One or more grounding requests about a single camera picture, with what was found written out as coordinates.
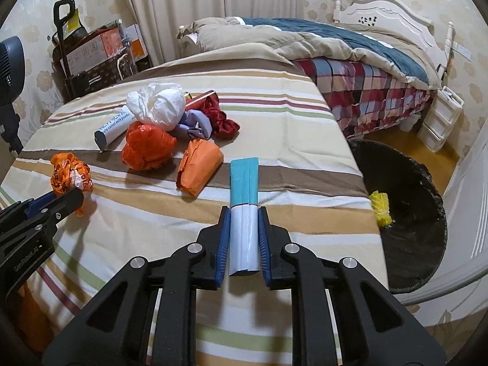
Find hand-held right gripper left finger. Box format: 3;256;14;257
42;205;232;366

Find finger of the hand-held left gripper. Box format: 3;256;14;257
28;188;84;234
0;192;58;222

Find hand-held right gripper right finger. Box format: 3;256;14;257
257;206;447;366

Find orange printed plastic bag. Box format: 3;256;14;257
50;152;94;218

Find teal and white tube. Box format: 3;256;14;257
229;157;260;277

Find white printed tube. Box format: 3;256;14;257
94;104;134;151

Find plain orange plastic bag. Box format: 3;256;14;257
121;120;178;171

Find lavender paper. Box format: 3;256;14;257
176;109;214;140

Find white plastic bag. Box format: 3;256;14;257
126;83;186;130

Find black-lined trash bin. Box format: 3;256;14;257
348;139;447;294

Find orange folded paper pouch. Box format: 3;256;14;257
175;138;224;198

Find dark red cloth scrunchie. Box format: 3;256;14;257
200;93;240;138

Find striped tablecloth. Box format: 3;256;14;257
0;61;389;366

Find yellow foam net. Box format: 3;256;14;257
368;190;393;226

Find dark patterned storage box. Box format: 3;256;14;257
66;55;153;99

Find black standing fan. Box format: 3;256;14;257
0;36;25;153

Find red metallic tube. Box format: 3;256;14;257
185;90;218;110

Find white and orange cardboard box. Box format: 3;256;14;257
63;30;123;77

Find small white orange box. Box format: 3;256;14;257
122;23;148;62

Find white door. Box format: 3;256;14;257
400;130;488;307

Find white plastic drawer unit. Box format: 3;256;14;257
417;86;465;153

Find beige and blue duvet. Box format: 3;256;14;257
177;17;443;86

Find cream curtain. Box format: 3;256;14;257
114;0;306;65

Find white wooden headboard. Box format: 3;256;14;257
332;0;456;81

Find black trolley handle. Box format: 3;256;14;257
52;0;79;79

